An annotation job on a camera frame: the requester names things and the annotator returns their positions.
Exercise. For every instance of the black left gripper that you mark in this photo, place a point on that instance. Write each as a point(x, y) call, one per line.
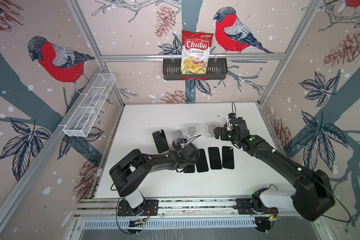
point(193, 160)

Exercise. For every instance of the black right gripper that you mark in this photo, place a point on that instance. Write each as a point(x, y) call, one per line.
point(222, 131)

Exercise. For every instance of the silver-edged black phone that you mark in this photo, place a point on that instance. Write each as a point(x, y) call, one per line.
point(202, 165)

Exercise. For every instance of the black phone with label sticker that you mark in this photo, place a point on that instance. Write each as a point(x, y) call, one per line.
point(228, 158)

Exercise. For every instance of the green-edged black phone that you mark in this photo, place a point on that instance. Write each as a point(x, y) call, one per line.
point(215, 158)

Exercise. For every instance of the blue-edged phone with sticker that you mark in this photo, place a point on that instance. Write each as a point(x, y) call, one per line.
point(160, 141)

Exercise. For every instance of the purple-edged black phone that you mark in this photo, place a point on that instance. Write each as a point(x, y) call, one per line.
point(189, 169)

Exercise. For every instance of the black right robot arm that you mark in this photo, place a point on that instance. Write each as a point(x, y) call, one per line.
point(313, 194)

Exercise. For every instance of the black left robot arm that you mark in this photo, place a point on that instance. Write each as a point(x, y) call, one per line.
point(130, 171)

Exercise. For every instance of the white phone stand right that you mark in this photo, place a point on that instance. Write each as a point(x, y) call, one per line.
point(211, 133)

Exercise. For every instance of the white phone stand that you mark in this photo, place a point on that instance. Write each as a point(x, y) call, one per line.
point(192, 131)
point(211, 133)

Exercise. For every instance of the white phone stand left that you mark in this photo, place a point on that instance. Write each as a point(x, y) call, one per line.
point(192, 131)

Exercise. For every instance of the Chuba cassava chips bag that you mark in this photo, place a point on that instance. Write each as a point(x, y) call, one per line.
point(196, 49)

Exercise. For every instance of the black wall basket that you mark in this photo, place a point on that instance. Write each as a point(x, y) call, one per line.
point(216, 70)

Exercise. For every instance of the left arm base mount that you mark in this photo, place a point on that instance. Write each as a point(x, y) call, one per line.
point(145, 209)

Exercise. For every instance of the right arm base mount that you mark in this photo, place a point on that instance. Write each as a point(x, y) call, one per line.
point(254, 205)

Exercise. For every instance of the white wire wall basket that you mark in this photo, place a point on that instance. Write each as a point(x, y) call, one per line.
point(86, 113)

